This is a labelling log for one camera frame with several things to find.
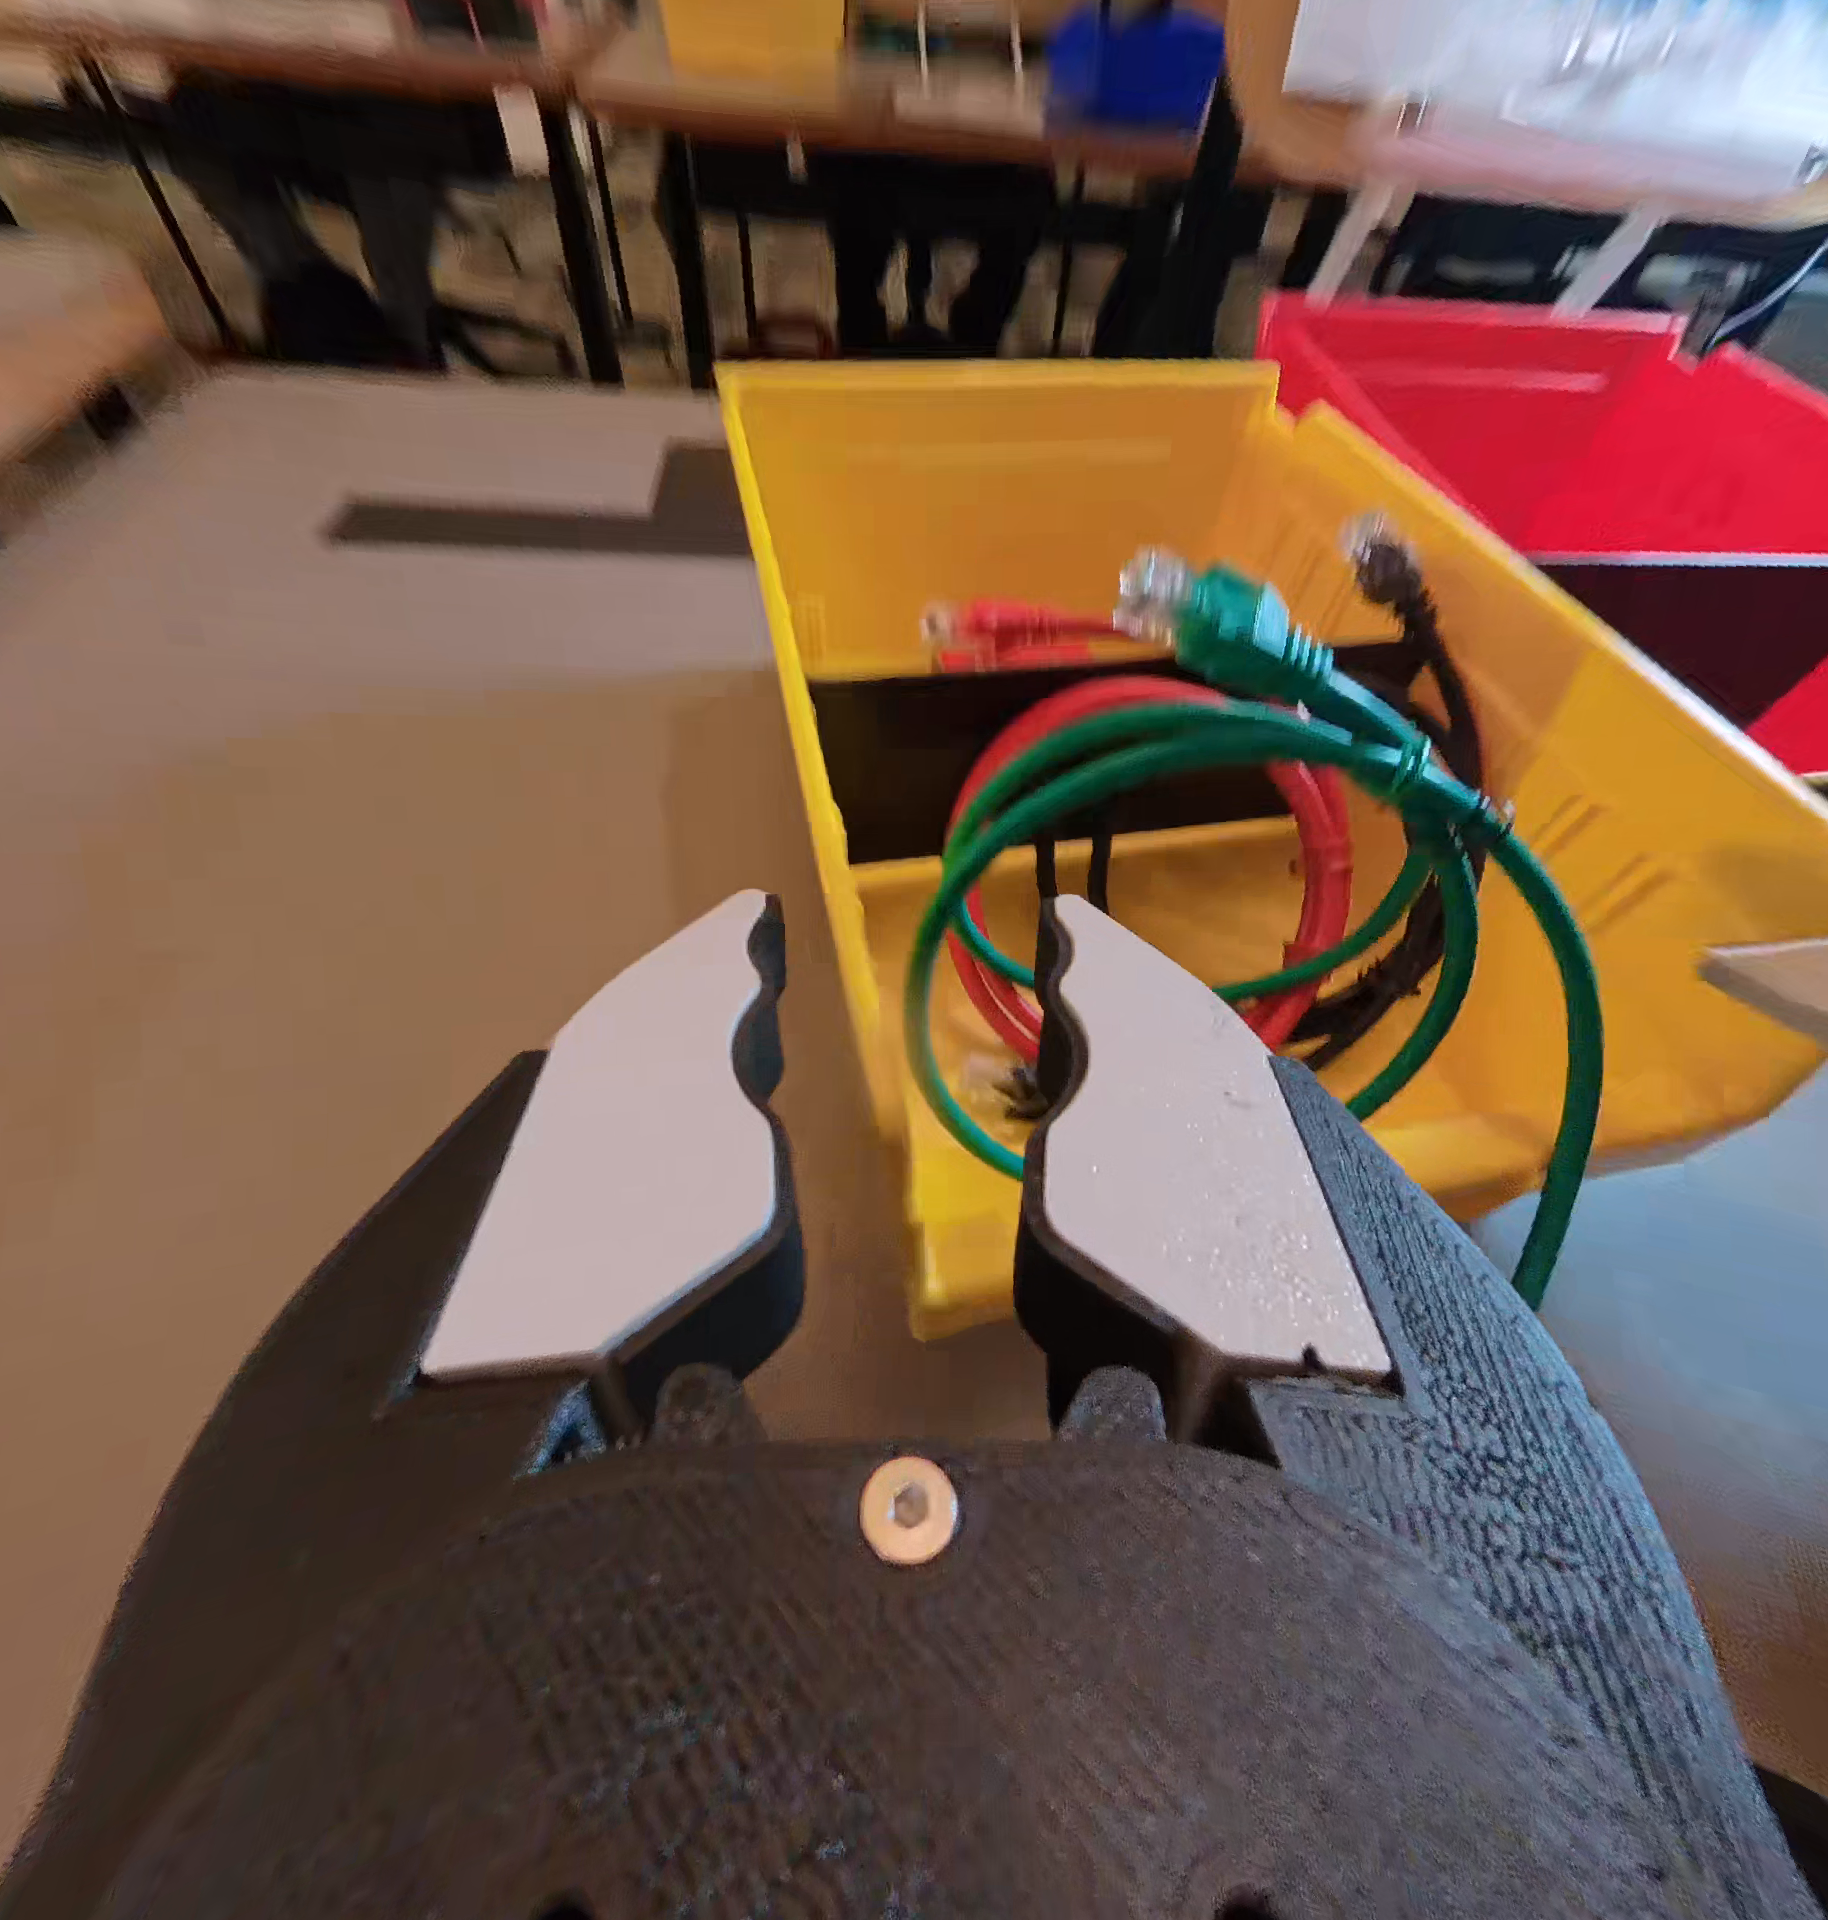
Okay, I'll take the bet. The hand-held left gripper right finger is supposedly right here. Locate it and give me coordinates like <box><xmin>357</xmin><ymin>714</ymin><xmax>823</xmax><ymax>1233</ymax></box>
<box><xmin>1016</xmin><ymin>896</ymin><xmax>1400</xmax><ymax>1442</ymax></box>

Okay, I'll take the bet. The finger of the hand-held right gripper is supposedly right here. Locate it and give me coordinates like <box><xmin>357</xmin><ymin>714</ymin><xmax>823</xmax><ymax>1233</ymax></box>
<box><xmin>1702</xmin><ymin>932</ymin><xmax>1828</xmax><ymax>1067</ymax></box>

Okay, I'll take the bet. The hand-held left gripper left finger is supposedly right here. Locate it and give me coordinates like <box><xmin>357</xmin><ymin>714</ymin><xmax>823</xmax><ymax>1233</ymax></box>
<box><xmin>419</xmin><ymin>889</ymin><xmax>807</xmax><ymax>1390</ymax></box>

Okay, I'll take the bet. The red ethernet cable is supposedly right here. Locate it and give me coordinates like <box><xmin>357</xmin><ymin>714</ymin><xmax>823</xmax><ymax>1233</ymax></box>
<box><xmin>921</xmin><ymin>599</ymin><xmax>1355</xmax><ymax>1070</ymax></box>

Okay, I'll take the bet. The black ethernet cable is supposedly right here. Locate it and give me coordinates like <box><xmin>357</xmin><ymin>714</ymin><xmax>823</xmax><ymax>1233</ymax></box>
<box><xmin>987</xmin><ymin>516</ymin><xmax>1515</xmax><ymax>1119</ymax></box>

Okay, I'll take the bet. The green ethernet cable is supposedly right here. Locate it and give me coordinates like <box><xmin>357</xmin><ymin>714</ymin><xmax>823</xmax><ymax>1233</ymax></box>
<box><xmin>902</xmin><ymin>547</ymin><xmax>1605</xmax><ymax>1310</ymax></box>

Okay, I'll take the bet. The red storage bin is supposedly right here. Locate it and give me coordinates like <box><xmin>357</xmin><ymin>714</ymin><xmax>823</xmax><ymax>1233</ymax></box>
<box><xmin>1255</xmin><ymin>292</ymin><xmax>1828</xmax><ymax>782</ymax></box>

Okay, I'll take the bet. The yellow storage bin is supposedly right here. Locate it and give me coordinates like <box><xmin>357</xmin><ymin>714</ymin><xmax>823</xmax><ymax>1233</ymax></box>
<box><xmin>716</xmin><ymin>360</ymin><xmax>1828</xmax><ymax>1342</ymax></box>

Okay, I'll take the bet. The printed instruction sheet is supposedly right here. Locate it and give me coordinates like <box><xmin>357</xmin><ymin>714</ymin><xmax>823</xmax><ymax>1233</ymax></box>
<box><xmin>1281</xmin><ymin>0</ymin><xmax>1828</xmax><ymax>168</ymax></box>

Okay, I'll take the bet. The long wooden workbench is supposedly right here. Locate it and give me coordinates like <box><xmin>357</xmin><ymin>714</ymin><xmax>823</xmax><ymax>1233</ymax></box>
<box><xmin>0</xmin><ymin>0</ymin><xmax>1304</xmax><ymax>392</ymax></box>

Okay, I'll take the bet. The small blue bin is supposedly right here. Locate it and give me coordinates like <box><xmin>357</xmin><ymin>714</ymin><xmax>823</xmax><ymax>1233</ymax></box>
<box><xmin>1045</xmin><ymin>5</ymin><xmax>1228</xmax><ymax>136</ymax></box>

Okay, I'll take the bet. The small yellow bin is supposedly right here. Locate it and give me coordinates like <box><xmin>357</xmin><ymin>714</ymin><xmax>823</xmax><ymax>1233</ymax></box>
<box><xmin>656</xmin><ymin>0</ymin><xmax>851</xmax><ymax>93</ymax></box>

